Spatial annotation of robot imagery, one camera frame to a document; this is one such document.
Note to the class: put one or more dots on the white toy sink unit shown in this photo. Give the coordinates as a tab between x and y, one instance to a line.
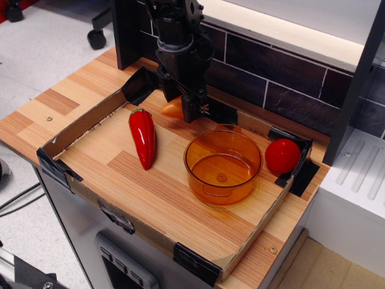
347	216

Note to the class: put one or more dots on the grey oven control panel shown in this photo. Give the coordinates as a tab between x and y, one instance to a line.
122	270

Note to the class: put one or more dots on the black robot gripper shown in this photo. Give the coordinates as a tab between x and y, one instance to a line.
185	65

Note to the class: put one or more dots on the cardboard fence with black tape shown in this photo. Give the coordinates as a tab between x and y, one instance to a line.
96	183

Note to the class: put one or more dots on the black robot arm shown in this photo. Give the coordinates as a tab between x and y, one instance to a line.
175	21

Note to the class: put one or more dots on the black metal bracket with screw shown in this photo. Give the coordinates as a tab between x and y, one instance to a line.
17	273

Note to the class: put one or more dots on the black office chair base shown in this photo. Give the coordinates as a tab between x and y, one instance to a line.
97	12

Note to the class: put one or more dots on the dark grey vertical post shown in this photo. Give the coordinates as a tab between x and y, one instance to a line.
370	60

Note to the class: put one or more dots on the red toy tomato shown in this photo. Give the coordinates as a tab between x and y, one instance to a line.
282	155

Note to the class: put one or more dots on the dark left side panel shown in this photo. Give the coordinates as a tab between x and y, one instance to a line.
126	27

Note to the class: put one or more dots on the red toy chili pepper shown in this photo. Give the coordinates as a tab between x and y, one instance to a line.
143	133

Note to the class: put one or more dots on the orange toy carrot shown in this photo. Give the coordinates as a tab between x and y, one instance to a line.
173	109

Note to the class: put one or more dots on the transparent orange plastic pot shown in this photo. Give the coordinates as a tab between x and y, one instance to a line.
222	165

